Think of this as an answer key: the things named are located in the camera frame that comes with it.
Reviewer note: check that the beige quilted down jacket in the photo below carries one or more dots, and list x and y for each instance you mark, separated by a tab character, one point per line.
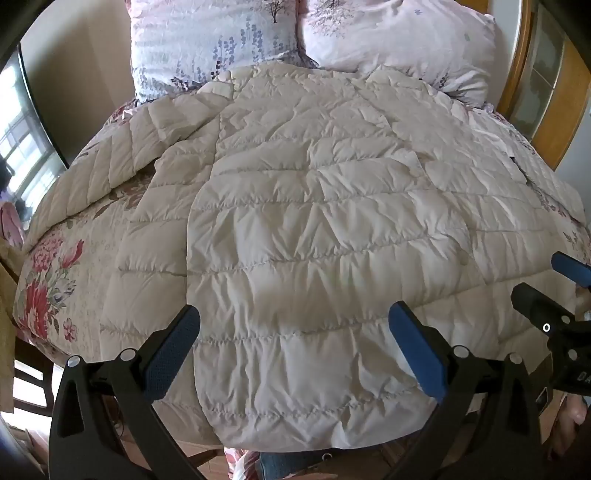
300	207

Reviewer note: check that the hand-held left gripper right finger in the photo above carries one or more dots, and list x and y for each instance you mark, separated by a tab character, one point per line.
419	355

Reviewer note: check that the person's blue jeans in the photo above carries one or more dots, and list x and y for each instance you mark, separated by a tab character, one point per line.
277	465

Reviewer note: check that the person's right hand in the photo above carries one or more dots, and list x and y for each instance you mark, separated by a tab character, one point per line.
571	427

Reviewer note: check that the pink floral pillow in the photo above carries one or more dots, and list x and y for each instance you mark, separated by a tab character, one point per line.
212	41
397	41

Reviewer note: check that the floral quilted bedspread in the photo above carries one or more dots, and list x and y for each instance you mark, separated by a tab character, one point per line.
60	277

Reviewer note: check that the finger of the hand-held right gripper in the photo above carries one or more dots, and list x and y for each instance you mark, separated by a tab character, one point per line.
531	300
571	267

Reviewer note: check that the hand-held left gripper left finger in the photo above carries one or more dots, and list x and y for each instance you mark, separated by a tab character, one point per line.
171	350

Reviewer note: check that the dark wooden chair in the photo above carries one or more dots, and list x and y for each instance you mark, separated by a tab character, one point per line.
32	369

